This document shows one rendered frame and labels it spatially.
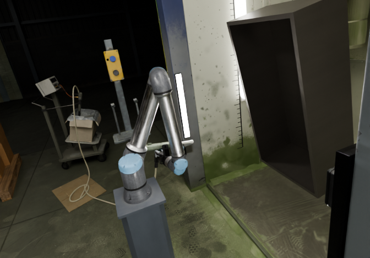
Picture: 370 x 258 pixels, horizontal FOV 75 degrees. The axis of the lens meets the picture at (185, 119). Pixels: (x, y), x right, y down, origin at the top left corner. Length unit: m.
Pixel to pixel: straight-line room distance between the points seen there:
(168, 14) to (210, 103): 0.89
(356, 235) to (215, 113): 2.09
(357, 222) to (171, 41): 1.95
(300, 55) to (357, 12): 1.43
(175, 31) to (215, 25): 0.39
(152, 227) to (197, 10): 1.74
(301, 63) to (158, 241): 1.40
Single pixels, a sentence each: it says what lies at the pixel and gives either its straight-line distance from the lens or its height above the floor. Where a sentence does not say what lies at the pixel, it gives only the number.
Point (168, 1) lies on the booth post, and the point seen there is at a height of 1.86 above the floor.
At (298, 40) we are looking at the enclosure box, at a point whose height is 1.50.
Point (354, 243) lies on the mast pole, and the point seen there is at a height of 1.30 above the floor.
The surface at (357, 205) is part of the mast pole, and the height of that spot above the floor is 1.36.
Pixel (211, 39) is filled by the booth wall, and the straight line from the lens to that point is 2.33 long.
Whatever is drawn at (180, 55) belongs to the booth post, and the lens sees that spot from 2.22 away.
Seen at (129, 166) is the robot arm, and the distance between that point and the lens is 1.55.
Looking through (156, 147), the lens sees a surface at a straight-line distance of 2.03.
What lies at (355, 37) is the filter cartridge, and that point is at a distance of 2.77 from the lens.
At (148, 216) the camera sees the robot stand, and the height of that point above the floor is 0.56.
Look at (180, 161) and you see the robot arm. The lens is 1.61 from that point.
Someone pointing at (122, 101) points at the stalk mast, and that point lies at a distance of 2.35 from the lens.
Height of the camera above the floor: 1.62
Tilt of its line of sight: 20 degrees down
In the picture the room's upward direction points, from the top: 8 degrees counter-clockwise
